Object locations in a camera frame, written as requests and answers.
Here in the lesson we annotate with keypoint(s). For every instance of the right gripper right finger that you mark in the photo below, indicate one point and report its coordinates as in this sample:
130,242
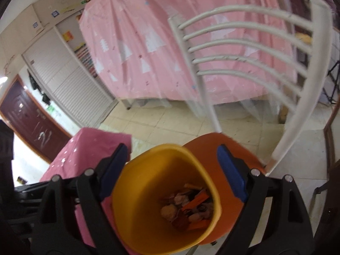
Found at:
273,219

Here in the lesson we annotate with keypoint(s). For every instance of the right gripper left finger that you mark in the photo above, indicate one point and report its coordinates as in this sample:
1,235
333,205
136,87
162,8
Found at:
87,204

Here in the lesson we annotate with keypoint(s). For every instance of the small orange box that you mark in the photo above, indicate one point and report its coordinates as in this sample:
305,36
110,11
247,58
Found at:
199,225

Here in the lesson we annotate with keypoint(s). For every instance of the long orange box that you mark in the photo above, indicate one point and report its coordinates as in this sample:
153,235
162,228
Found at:
199,199

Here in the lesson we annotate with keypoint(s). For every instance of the orange plastic cup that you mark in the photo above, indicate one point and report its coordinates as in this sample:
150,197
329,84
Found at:
169,212

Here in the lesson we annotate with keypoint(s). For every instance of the yellow trash bin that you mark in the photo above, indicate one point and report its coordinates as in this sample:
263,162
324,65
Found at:
137,194

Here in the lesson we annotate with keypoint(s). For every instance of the pink starry tablecloth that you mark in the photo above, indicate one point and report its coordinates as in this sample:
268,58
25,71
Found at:
85,150

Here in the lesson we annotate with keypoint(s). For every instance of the dark red door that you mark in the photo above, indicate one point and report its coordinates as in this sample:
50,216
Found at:
31,123

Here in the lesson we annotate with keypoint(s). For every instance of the black hanging bags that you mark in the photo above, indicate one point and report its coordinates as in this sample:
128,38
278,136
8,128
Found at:
38,92

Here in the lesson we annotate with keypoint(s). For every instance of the white louvered wardrobe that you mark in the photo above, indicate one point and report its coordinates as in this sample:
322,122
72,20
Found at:
54,64

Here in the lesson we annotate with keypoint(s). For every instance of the pink tree-print curtain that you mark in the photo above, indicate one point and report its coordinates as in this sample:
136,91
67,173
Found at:
137,56

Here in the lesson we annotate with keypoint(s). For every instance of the white metal chair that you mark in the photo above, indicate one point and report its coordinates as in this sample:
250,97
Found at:
299,99

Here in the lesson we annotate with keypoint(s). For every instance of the colourful wall chart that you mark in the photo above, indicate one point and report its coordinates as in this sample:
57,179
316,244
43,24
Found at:
84,56

